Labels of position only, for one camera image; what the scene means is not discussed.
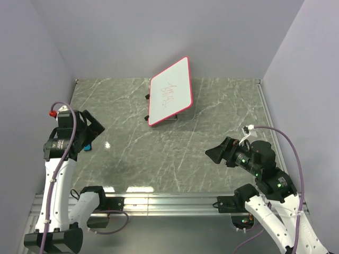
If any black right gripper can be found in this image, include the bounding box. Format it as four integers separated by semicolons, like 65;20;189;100
204;135;260;175

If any blue whiteboard eraser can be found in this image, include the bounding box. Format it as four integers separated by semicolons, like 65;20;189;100
83;143;92;151

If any pink framed whiteboard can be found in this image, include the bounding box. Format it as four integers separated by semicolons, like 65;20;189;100
148;57;193;126

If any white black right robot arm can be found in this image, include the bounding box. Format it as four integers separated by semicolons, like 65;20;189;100
205;137;328;253

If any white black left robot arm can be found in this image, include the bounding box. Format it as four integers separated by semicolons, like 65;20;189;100
24;103;107;253

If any black whiteboard stand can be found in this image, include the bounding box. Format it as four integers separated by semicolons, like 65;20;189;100
144;94;179;124

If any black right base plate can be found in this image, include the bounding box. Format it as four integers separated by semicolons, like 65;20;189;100
212;196;246;213

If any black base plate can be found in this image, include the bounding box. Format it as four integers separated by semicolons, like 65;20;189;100
212;196;246;213
103;196;124;213

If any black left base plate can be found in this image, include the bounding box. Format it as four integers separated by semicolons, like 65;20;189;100
103;196;124;213

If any aluminium mounting rail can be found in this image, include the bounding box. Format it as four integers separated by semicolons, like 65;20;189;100
29;192;310;217

